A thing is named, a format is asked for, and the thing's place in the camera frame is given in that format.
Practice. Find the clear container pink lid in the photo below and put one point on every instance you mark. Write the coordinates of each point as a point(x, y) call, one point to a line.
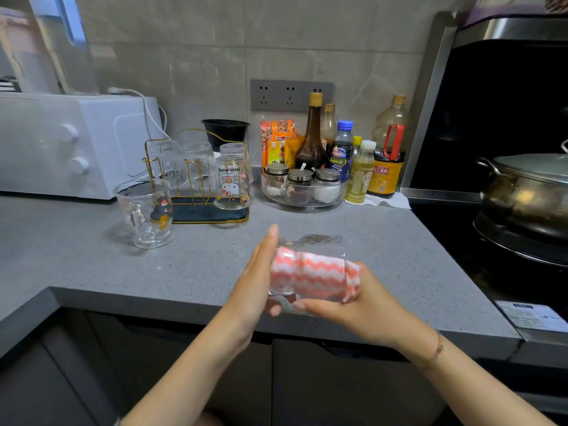
point(26, 57)

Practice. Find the white paper towel sheet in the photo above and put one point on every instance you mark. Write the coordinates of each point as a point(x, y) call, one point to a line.
point(392, 200)

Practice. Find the grey wall socket panel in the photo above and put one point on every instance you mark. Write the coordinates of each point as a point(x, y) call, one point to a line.
point(290, 96)

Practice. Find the pink striped cloth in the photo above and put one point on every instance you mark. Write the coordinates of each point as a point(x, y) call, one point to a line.
point(310, 272)

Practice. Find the person's left forearm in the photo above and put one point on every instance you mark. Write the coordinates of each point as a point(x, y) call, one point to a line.
point(177, 381)

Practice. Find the white label sticker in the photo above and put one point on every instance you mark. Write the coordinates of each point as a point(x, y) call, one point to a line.
point(532, 317)

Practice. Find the glass spice jar steel lid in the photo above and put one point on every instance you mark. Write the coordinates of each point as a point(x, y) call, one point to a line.
point(300, 176)
point(327, 175)
point(276, 169)

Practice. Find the dark brown glass bottle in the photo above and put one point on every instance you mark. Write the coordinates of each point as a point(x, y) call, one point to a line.
point(311, 148)

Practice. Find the black plastic bowl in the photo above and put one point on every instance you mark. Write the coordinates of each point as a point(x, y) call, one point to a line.
point(225, 132)

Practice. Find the yellow seasoning pouch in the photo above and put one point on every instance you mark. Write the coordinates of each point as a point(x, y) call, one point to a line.
point(293, 150)

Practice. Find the person's left hand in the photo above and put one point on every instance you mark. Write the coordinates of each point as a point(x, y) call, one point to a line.
point(250, 297)

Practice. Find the short textured glass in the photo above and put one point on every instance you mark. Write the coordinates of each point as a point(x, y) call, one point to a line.
point(319, 241)

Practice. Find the small bottle yellow cap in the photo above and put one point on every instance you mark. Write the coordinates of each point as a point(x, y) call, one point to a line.
point(357, 142)

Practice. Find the stainless steel pot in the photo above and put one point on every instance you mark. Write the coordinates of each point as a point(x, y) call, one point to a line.
point(523, 204)

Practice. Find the purple food packet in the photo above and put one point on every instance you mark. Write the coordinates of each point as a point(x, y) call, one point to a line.
point(519, 6)

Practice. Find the clear round condiment tray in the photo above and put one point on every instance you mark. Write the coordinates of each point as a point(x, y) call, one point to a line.
point(304, 201)

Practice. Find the white microwave oven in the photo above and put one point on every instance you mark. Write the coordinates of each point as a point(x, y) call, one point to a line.
point(75, 144)

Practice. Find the orange seasoning packet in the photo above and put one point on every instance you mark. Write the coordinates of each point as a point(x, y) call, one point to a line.
point(276, 142)

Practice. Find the penguin print glass mug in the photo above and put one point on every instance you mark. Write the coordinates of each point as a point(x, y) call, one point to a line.
point(144, 215)

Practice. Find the person's right hand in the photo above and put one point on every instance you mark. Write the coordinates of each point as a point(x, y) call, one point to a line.
point(381, 315)

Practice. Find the yellow liquid bottle white cap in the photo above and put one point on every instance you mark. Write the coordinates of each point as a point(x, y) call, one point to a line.
point(360, 177)

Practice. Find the small ribbed clear glass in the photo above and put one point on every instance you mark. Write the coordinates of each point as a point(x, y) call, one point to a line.
point(235, 149)

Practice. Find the clear jug blue lid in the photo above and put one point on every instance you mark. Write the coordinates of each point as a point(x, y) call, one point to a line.
point(64, 57)

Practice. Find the dark bottle blue cap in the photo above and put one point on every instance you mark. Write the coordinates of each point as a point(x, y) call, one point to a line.
point(341, 155)

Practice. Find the stack of flat coasters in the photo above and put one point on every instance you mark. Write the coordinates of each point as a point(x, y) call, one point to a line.
point(9, 85)

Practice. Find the person's right forearm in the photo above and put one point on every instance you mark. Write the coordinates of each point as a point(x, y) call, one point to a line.
point(488, 386)

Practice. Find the clear bottle brown cap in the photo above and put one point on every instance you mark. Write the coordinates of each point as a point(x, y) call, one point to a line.
point(329, 124)

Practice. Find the cartoon cat print glass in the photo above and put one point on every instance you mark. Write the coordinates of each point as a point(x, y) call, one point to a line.
point(233, 184)

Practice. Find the steel pot lid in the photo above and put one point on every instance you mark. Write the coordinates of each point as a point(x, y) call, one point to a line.
point(532, 166)

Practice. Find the embossed ribbed clear glass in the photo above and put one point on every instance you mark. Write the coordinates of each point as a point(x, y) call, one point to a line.
point(199, 161)

